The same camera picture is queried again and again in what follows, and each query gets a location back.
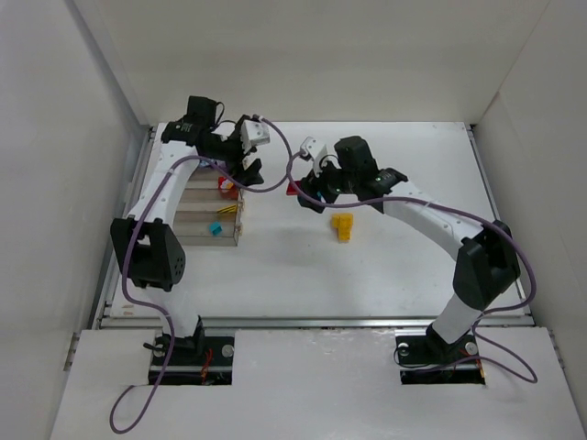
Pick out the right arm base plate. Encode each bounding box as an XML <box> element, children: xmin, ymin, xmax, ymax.
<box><xmin>393</xmin><ymin>335</ymin><xmax>485</xmax><ymax>385</ymax></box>

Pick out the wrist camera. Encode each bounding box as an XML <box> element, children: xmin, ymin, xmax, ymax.
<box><xmin>299</xmin><ymin>137</ymin><xmax>327</xmax><ymax>177</ymax></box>
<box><xmin>240</xmin><ymin>119</ymin><xmax>271</xmax><ymax>152</ymax></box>

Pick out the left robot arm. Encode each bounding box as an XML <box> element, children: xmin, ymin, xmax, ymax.
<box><xmin>110</xmin><ymin>96</ymin><xmax>270</xmax><ymax>363</ymax></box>

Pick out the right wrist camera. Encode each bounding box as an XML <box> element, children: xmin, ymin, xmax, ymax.
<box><xmin>299</xmin><ymin>137</ymin><xmax>327</xmax><ymax>177</ymax></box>

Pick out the yellow lego plate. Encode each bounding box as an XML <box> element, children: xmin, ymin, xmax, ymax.
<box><xmin>216</xmin><ymin>204</ymin><xmax>238</xmax><ymax>215</ymax></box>

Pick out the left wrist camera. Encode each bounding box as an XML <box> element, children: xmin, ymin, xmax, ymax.
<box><xmin>240</xmin><ymin>119</ymin><xmax>271</xmax><ymax>152</ymax></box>

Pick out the teal lego brick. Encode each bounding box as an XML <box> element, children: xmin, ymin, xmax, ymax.
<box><xmin>209</xmin><ymin>222</ymin><xmax>223</xmax><ymax>237</ymax></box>

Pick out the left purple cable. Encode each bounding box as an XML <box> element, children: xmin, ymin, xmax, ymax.
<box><xmin>109</xmin><ymin>116</ymin><xmax>294</xmax><ymax>435</ymax></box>

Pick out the red arch lego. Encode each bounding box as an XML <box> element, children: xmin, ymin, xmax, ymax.
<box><xmin>286</xmin><ymin>181</ymin><xmax>303</xmax><ymax>196</ymax></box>

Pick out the red round lego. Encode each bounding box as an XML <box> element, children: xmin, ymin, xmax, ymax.
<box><xmin>217</xmin><ymin>176</ymin><xmax>239</xmax><ymax>200</ymax></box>

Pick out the yellow lego figure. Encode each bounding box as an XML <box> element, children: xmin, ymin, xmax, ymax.
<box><xmin>331</xmin><ymin>213</ymin><xmax>354</xmax><ymax>243</ymax></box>

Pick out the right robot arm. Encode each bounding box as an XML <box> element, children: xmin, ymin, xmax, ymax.
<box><xmin>297</xmin><ymin>136</ymin><xmax>520</xmax><ymax>362</ymax></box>

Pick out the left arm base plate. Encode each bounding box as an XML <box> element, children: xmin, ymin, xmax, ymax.
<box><xmin>160</xmin><ymin>335</ymin><xmax>235</xmax><ymax>386</ymax></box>

